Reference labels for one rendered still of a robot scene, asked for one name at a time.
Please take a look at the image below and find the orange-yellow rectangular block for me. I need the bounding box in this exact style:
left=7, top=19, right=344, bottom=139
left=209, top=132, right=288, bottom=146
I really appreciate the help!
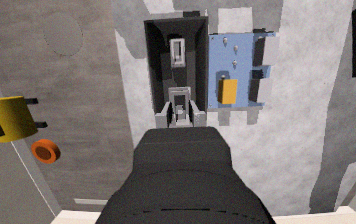
left=218, top=80, right=237, bottom=104

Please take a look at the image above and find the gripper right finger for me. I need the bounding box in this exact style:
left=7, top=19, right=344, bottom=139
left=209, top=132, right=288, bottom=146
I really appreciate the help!
left=189, top=100, right=206, bottom=127

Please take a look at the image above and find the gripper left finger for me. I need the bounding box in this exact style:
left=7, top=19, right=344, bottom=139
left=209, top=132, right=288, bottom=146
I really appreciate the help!
left=155, top=102, right=172, bottom=128

